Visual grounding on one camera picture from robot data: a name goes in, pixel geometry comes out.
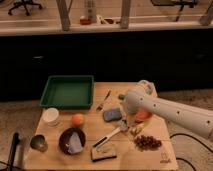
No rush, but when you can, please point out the bunch of dark grapes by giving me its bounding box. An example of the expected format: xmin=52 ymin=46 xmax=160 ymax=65
xmin=134 ymin=135 xmax=162 ymax=150

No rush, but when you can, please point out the green plastic tray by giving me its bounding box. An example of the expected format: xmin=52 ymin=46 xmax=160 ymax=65
xmin=40 ymin=75 xmax=94 ymax=110

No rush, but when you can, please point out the green cucumber toy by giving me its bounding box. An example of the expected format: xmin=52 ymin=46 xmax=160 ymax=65
xmin=118 ymin=94 xmax=125 ymax=100

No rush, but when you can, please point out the metal cup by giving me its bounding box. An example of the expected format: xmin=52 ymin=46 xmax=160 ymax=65
xmin=30 ymin=134 xmax=48 ymax=152

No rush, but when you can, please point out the red and white bottle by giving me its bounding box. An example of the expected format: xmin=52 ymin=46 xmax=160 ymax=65
xmin=80 ymin=0 xmax=97 ymax=25

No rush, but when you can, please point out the black pole stand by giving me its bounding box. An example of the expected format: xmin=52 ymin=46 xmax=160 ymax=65
xmin=6 ymin=132 xmax=20 ymax=171

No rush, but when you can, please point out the white cup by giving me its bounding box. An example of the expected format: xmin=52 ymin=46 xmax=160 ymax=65
xmin=42 ymin=108 xmax=59 ymax=126

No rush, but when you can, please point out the yellow banana toy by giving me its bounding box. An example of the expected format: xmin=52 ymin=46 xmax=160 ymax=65
xmin=131 ymin=122 xmax=146 ymax=136

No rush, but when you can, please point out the black office chair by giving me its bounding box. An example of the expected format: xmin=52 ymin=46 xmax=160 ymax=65
xmin=8 ymin=0 xmax=43 ymax=16

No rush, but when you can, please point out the crumpled white cloth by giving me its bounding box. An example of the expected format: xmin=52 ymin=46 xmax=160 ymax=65
xmin=67 ymin=132 xmax=83 ymax=154

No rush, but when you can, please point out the orange fruit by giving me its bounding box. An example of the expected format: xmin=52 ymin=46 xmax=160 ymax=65
xmin=71 ymin=113 xmax=85 ymax=127

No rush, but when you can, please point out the dark brown bowl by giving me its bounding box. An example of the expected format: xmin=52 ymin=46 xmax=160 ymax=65
xmin=59 ymin=128 xmax=86 ymax=155

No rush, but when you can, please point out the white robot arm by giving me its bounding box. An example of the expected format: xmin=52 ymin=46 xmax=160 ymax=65
xmin=122 ymin=80 xmax=213 ymax=142

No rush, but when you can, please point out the blue sponge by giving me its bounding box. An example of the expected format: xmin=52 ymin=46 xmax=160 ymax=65
xmin=103 ymin=108 xmax=122 ymax=122

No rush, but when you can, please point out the orange bowl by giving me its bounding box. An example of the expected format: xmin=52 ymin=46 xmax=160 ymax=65
xmin=134 ymin=109 xmax=152 ymax=123

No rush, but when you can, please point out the white handled spatula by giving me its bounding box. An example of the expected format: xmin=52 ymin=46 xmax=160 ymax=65
xmin=93 ymin=120 xmax=128 ymax=148

